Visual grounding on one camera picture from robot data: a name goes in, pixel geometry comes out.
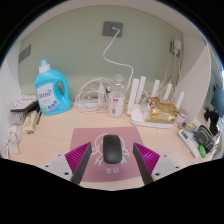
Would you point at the white router with antennas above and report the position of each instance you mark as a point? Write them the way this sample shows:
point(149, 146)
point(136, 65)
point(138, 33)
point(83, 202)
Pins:
point(140, 120)

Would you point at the gold foil bag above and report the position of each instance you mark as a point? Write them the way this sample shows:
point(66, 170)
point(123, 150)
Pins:
point(161, 111)

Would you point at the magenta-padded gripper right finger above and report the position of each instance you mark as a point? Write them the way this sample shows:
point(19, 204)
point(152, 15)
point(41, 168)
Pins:
point(165, 166)

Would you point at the small white jar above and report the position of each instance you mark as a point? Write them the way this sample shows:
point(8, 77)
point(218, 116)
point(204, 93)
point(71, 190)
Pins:
point(181, 118)

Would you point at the pink printed mouse pad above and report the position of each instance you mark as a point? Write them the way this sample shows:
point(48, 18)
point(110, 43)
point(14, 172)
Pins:
point(130, 136)

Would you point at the grey pencil case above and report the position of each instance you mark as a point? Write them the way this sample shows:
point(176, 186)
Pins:
point(205, 136)

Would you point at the grey wall socket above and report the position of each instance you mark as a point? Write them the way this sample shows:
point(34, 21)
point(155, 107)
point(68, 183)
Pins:
point(108, 30)
point(24, 54)

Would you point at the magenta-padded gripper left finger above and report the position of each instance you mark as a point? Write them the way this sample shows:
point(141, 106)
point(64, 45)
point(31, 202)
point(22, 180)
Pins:
point(58, 165)

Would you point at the black computer mouse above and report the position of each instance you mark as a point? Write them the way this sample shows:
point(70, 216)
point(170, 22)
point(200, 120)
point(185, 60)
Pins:
point(111, 150)

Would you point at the beige small box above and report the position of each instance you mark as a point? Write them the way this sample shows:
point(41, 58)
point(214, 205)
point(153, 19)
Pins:
point(30, 122)

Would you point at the white wall charger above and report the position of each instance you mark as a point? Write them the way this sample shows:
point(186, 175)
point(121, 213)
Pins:
point(176, 46)

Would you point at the white remote control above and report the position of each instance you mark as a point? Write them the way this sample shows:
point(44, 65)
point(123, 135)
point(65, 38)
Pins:
point(187, 141)

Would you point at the blue detergent bottle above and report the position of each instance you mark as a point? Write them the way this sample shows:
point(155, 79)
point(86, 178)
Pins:
point(50, 95)

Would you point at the clear plastic bottle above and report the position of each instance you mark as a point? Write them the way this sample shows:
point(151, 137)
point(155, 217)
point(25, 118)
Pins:
point(116, 103)

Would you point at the small green bottle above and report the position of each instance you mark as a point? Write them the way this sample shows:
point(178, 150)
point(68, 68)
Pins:
point(202, 151)

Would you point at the white shelf unit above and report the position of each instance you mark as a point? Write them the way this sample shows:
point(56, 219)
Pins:
point(195, 80)

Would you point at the clear plastic bags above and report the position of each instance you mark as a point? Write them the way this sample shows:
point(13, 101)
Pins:
point(12, 140)

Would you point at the black monitor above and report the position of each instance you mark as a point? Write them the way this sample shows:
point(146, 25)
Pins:
point(219, 98)

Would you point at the stack of books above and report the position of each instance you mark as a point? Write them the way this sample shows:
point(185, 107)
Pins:
point(23, 101)

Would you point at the black bag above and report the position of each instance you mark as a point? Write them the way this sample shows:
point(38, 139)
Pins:
point(211, 118)

